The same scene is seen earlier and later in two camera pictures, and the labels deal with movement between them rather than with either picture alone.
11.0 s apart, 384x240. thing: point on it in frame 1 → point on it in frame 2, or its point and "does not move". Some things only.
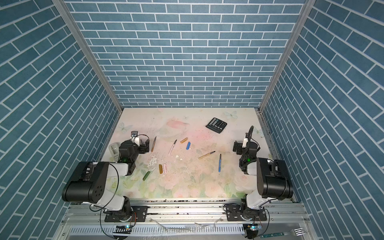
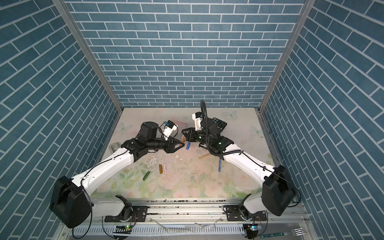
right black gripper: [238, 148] → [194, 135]
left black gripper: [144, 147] → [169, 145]
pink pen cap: [165, 167] does not move
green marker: [146, 176] does not move
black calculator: [216, 125] does not move
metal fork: [297, 232] does not move
